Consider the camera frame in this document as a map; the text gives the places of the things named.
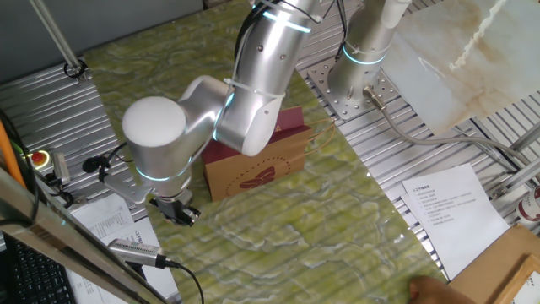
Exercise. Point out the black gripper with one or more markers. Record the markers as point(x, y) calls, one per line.
point(171, 206)

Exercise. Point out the Costa kraft maroon paper bag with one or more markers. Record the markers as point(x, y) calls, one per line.
point(261, 173)

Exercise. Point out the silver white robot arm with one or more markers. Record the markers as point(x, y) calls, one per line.
point(270, 63)

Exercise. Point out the bare human hand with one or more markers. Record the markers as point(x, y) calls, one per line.
point(434, 293)

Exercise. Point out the titled instruction paper sheet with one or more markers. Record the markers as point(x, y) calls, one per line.
point(455, 219)
point(139, 257)

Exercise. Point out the densely printed paper sheet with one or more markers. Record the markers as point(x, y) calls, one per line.
point(101, 213)

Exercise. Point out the small black microphone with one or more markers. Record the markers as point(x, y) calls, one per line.
point(90, 164)

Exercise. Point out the green marble pattern mat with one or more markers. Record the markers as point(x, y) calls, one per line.
point(295, 232)

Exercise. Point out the red emergency stop button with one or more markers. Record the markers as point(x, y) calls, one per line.
point(38, 158)

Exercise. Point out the black keyboard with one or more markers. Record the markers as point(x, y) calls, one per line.
point(34, 278)

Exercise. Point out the thin aluminium pole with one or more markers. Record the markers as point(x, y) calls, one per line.
point(55, 36)

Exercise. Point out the beige marble pattern sheet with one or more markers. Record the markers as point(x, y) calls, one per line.
point(464, 84)

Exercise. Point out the cardboard box with white label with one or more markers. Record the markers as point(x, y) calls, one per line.
point(521, 280)

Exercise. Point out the red white paper cup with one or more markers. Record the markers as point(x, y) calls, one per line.
point(529, 207)

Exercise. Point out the silver ribbed camera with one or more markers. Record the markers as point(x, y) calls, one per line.
point(135, 252)

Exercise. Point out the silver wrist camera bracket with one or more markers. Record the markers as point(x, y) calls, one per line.
point(126, 188)

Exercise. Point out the shiny metal frame beam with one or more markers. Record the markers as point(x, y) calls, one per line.
point(63, 236)

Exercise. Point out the grey box camera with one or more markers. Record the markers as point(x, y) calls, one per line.
point(61, 169)

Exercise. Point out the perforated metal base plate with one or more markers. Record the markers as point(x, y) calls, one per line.
point(337, 105)

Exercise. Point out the aluminium frame bar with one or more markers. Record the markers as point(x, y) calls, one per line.
point(516, 179)
point(525, 138)

